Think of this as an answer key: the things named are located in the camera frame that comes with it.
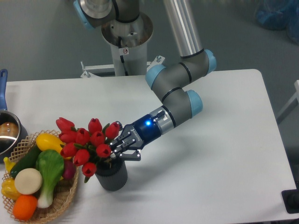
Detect green cucumber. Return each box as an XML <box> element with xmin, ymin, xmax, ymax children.
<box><xmin>10</xmin><ymin>145</ymin><xmax>42</xmax><ymax>178</ymax></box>

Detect orange fruit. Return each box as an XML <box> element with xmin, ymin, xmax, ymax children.
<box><xmin>13</xmin><ymin>195</ymin><xmax>37</xmax><ymax>221</ymax></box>

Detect yellow squash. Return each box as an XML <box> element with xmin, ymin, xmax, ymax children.
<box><xmin>36</xmin><ymin>133</ymin><xmax>65</xmax><ymax>154</ymax></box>

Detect black device at table edge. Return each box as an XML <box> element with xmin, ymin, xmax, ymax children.
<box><xmin>281</xmin><ymin>189</ymin><xmax>299</xmax><ymax>214</ymax></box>

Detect yellow bell pepper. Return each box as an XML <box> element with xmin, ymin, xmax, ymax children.
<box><xmin>1</xmin><ymin>177</ymin><xmax>21</xmax><ymax>201</ymax></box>

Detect blue plastic bag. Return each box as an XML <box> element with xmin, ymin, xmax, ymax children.
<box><xmin>254</xmin><ymin>0</ymin><xmax>299</xmax><ymax>44</ymax></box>

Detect white metal base frame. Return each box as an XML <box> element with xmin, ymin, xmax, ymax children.
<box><xmin>80</xmin><ymin>55</ymin><xmax>165</xmax><ymax>78</ymax></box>

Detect green bok choy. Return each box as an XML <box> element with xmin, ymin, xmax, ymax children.
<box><xmin>36</xmin><ymin>149</ymin><xmax>64</xmax><ymax>209</ymax></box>

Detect blue handled saucepan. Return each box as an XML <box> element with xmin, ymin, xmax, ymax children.
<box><xmin>0</xmin><ymin>69</ymin><xmax>28</xmax><ymax>164</ymax></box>

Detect white furniture frame right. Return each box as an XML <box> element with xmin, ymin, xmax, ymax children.
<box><xmin>276</xmin><ymin>80</ymin><xmax>299</xmax><ymax>125</ymax></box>

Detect purple red radish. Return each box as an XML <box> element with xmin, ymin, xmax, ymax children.
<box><xmin>62</xmin><ymin>160</ymin><xmax>76</xmax><ymax>180</ymax></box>

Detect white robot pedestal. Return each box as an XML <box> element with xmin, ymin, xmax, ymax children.
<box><xmin>101</xmin><ymin>12</ymin><xmax>153</xmax><ymax>76</ymax></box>

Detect red tulip bouquet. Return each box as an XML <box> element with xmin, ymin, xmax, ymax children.
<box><xmin>56</xmin><ymin>117</ymin><xmax>122</xmax><ymax>182</ymax></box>

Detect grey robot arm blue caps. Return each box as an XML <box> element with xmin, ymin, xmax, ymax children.
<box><xmin>73</xmin><ymin>0</ymin><xmax>217</xmax><ymax>161</ymax></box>

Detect woven wicker basket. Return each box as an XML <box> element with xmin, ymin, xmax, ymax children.
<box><xmin>0</xmin><ymin>130</ymin><xmax>79</xmax><ymax>224</ymax></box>

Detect round beige bun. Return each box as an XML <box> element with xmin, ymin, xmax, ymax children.
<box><xmin>14</xmin><ymin>168</ymin><xmax>43</xmax><ymax>195</ymax></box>

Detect dark grey ribbed vase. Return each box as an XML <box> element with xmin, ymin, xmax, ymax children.
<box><xmin>95</xmin><ymin>158</ymin><xmax>128</xmax><ymax>191</ymax></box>

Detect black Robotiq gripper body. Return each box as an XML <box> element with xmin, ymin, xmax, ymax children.
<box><xmin>128</xmin><ymin>114</ymin><xmax>162</xmax><ymax>150</ymax></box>

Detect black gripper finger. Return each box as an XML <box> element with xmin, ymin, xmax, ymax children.
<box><xmin>109</xmin><ymin>121</ymin><xmax>132</xmax><ymax>154</ymax></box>
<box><xmin>112</xmin><ymin>150</ymin><xmax>141</xmax><ymax>161</ymax></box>

